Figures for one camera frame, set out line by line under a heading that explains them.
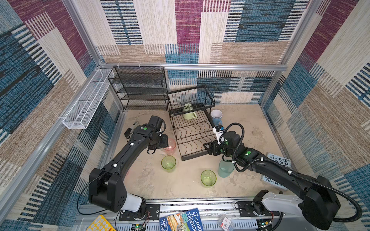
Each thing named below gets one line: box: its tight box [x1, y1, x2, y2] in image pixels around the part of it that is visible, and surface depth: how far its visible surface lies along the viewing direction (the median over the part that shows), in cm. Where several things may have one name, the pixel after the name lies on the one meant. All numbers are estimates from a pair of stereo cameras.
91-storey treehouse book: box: [158, 207, 204, 231], surface depth 70 cm
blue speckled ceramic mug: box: [210, 109, 224, 127], surface depth 106 cm
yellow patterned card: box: [86, 214, 116, 231], surface depth 71 cm
